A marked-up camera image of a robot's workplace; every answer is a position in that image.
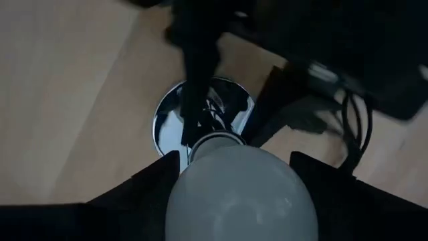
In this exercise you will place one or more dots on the white lightbulb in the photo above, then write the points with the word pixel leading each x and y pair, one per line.
pixel 240 194

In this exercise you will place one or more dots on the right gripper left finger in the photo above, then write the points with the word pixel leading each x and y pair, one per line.
pixel 143 201

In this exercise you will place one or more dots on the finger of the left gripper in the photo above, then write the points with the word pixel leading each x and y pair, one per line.
pixel 199 67
pixel 277 100

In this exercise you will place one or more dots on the chrome lamp socket base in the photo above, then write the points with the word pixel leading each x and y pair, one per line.
pixel 170 130

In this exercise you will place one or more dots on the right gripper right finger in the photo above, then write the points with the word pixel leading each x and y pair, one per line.
pixel 341 207

